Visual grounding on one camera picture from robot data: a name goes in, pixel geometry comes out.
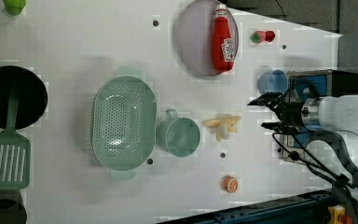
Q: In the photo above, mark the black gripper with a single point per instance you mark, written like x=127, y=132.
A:
x=289, y=113

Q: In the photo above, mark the peeled toy banana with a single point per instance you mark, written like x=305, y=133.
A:
x=223, y=126

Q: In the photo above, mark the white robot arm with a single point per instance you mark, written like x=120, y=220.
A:
x=326, y=128

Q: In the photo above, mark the black toaster oven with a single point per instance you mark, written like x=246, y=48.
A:
x=305, y=85

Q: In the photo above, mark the blue cup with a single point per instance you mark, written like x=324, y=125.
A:
x=273, y=81

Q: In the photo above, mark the toy strawberry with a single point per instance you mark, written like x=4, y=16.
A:
x=262, y=36

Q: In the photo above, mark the red ketchup bottle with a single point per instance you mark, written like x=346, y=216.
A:
x=223, y=52

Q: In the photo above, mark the orange slice toy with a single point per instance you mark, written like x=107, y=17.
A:
x=230, y=184

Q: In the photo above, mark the green mug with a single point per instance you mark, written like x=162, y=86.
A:
x=178, y=136

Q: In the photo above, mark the pink round plate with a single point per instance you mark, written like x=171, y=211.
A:
x=194, y=34

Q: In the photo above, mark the yellow emergency stop box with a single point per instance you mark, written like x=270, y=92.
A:
x=338, y=215

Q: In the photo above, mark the green perforated colander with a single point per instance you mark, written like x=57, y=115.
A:
x=123, y=123

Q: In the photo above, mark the green slotted spatula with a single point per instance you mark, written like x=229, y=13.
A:
x=15, y=152

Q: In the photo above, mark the green toy fruit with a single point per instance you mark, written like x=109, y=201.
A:
x=14, y=7

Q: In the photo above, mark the dark cup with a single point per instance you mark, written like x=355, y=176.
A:
x=12, y=209

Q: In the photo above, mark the blue table frame rail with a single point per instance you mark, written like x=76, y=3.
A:
x=307, y=208

